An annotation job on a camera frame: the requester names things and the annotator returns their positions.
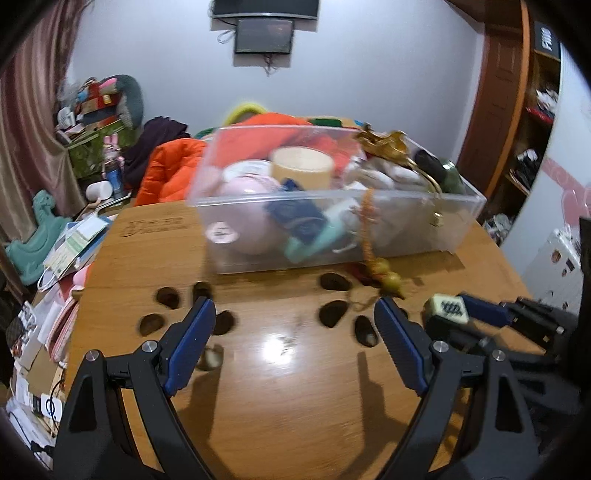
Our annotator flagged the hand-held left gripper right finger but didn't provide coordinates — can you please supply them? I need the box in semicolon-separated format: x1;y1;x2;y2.
373;296;541;480

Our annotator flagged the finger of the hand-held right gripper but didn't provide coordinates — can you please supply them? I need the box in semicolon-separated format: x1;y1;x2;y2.
424;318;486;354
456;292;514;329

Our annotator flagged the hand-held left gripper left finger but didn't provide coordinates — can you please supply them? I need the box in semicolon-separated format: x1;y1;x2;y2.
53;296;218;480

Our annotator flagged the mahjong tile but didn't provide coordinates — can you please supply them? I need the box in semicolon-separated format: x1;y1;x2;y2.
423;294;471;323

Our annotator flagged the clear plastic box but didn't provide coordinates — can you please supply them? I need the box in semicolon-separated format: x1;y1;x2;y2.
185;124;488;276

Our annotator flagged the mint green bottle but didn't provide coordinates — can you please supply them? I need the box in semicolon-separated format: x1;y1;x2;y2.
283;205;359;265

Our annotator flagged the pink round tin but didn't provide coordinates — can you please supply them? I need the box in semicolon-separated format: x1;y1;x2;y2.
205;180;285;256

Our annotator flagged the green bottle black cap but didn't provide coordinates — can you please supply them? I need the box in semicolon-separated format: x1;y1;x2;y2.
412;150;465;195

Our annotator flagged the white drawstring pouch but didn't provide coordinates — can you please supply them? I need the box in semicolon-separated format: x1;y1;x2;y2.
344;157;435;195

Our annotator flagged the small blue orange box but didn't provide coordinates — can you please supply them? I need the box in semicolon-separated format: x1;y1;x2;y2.
265;179;325;241

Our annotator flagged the white round lid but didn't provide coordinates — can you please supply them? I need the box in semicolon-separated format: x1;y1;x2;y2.
222;159;274;186

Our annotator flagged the gold metal ornament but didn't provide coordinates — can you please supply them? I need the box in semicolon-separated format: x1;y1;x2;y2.
358;124;447;228

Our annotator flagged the wooden desktop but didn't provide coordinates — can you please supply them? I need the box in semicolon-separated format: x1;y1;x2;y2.
65;203;546;480

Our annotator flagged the white stickered case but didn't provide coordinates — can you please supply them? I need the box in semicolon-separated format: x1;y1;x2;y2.
522;228;585;315

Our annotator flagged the pink case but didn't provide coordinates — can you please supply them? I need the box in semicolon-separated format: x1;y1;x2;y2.
48;268;89;361

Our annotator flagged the white panel pink print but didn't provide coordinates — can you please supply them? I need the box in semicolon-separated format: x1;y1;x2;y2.
501;60;591;297

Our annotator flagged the pile of papers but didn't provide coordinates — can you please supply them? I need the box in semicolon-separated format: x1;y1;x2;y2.
41;215;114;292

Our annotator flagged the orange jacket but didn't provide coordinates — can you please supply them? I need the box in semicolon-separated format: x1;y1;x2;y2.
134;113;315;207

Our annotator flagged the wooden shelf unit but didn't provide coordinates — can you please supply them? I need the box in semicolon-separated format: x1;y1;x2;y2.
484;9;563;232

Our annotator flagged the white cup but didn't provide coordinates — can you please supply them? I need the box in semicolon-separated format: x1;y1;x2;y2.
86;181;114;202

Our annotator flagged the teal dinosaur plush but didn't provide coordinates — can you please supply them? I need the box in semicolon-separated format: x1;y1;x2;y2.
6;189;73;285

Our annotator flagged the pink bunny bottle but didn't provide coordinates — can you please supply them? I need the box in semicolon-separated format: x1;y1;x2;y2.
102;135;126;193

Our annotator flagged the dark purple cloth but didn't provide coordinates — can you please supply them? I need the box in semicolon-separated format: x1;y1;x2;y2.
123;116;190;186

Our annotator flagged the green patterned box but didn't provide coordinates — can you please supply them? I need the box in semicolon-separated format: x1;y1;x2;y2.
67;131;122;179

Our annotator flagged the wooden door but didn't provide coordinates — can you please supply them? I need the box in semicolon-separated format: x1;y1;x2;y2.
455;0;533;172

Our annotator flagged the colourful printed blanket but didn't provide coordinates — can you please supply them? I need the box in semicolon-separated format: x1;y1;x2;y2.
308;115;366;131

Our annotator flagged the yellow plush cushion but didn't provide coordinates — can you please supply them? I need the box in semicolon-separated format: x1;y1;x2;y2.
224;100;271;126

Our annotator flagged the grey neck pillow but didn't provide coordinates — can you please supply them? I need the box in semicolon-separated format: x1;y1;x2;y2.
113;75;144;131

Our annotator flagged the pink curtain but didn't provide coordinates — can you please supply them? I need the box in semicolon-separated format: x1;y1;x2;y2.
0;0;94;241

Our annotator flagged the black box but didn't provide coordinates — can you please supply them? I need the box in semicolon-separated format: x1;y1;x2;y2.
533;21;563;62

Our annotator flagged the white charger blue ring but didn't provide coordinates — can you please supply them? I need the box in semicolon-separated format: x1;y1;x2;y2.
41;392;64;422

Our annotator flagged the small black wall screen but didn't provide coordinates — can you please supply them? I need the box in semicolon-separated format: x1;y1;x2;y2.
233;18;297;55

